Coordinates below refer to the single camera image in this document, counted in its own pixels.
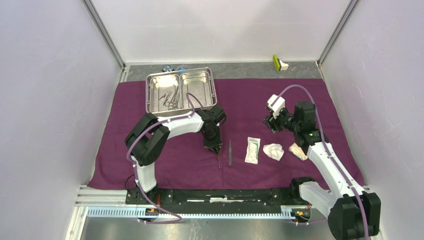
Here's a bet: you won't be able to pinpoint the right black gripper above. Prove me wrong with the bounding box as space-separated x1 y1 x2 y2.
262 106 301 134

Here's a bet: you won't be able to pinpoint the white sterile packet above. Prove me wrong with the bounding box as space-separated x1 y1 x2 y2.
244 137 261 165

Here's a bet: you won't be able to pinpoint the white gauze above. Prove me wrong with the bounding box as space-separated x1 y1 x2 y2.
262 143 284 161

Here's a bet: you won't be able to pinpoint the purple cloth wrap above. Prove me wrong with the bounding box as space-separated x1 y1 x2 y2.
88 78 365 190

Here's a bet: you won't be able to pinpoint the beige gauze roll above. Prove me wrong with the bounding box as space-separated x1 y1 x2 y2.
288 143 308 161

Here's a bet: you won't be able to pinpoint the metal instrument tray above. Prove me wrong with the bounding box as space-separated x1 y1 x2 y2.
145 67 218 117

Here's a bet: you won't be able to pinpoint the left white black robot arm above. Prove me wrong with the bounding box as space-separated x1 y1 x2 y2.
125 105 227 204

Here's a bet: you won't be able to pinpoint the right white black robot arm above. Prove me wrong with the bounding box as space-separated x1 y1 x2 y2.
263 97 381 240

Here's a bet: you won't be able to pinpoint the steel surgical scissors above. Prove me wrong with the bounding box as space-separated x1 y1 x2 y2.
166 88 180 110

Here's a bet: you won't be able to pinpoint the yellow green white object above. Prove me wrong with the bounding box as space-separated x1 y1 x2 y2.
272 54 289 72

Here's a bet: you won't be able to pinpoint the steel forceps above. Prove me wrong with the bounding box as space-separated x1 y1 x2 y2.
160 91 174 107

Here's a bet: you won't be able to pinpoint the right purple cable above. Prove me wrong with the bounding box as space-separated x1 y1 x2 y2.
268 84 371 240

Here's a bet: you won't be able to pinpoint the purple cable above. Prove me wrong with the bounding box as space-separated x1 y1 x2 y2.
268 84 371 240
125 92 205 225

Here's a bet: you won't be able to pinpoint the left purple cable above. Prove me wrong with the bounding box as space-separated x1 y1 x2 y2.
125 92 205 225

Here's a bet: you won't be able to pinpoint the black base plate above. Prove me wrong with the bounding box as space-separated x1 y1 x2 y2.
125 187 323 215

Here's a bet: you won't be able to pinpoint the aluminium frame rail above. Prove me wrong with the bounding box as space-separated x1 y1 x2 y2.
64 185 385 240

